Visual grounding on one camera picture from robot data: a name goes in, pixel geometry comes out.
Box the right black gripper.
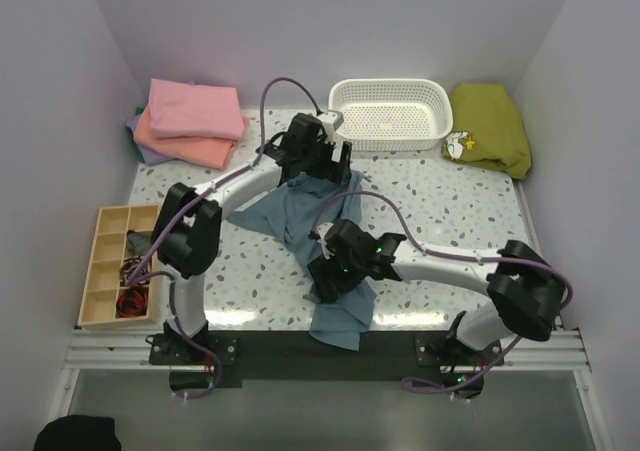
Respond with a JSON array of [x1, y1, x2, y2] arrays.
[[308, 247, 367, 303]]

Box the blue t shirt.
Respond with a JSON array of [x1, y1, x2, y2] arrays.
[[227, 171, 376, 351]]

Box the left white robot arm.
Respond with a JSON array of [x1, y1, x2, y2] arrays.
[[152, 110, 351, 363]]

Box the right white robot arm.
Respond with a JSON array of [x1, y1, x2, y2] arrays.
[[308, 219, 569, 364]]

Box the white plastic basket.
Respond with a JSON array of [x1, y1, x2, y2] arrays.
[[328, 78, 453, 152]]

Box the salmon folded t shirt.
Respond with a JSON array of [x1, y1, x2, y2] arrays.
[[133, 108, 238, 170]]

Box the olive green t shirt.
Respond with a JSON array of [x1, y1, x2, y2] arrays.
[[441, 83, 532, 180]]

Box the lilac folded t shirt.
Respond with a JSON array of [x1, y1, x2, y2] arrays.
[[125, 116, 173, 166]]

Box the grey item in tray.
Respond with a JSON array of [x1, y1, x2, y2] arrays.
[[126, 230, 152, 256]]

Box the green folded t shirt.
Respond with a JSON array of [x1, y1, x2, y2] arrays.
[[132, 107, 145, 164]]

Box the wooden compartment tray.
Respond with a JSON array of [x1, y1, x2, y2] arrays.
[[77, 205, 160, 330]]

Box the black object bottom left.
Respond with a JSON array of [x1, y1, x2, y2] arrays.
[[33, 415, 122, 451]]

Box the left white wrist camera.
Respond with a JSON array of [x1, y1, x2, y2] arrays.
[[317, 110, 344, 142]]

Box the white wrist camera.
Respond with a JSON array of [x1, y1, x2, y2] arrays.
[[317, 110, 344, 142], [309, 222, 333, 259]]

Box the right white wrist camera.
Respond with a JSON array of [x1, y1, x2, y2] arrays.
[[309, 222, 333, 259]]

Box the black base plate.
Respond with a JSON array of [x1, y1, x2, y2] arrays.
[[145, 329, 504, 392]]

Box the orange coiled cable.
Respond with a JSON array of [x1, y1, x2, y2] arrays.
[[115, 289, 150, 318]]

